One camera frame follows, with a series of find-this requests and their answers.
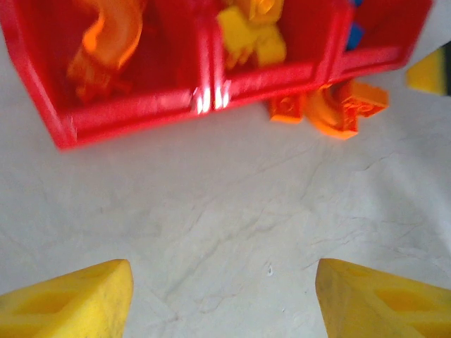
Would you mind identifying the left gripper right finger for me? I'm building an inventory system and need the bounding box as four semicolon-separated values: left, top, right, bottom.
315;258;451;338

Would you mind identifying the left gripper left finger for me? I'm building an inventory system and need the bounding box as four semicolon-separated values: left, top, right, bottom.
0;259;134;338

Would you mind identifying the orange lego brick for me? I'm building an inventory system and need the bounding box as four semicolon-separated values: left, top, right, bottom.
338;80;390;119

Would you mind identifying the orange curved lego piece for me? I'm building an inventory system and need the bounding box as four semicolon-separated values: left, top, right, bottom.
306;86;359;140
82;0;145;71

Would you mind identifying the small orange square lego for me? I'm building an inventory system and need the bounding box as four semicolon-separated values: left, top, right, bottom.
269;94;306;124

